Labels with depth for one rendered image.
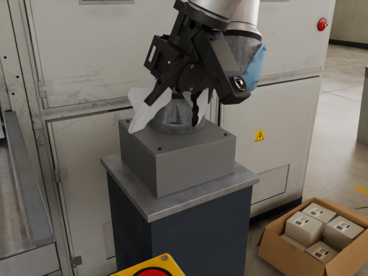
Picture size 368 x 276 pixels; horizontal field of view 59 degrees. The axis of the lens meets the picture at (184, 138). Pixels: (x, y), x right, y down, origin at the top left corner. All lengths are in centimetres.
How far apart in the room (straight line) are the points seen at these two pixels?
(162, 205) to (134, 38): 63
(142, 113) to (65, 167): 77
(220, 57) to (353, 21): 890
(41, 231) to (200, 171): 39
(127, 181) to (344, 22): 888
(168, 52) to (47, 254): 35
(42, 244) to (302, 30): 141
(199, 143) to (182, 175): 8
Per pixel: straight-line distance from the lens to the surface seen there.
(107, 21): 114
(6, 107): 115
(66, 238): 141
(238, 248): 98
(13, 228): 58
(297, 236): 174
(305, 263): 156
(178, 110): 80
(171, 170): 75
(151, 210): 73
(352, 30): 935
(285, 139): 178
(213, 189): 80
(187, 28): 51
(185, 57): 48
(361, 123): 321
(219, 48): 48
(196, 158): 77
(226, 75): 46
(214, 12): 47
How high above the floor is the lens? 118
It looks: 24 degrees down
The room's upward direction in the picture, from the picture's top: straight up
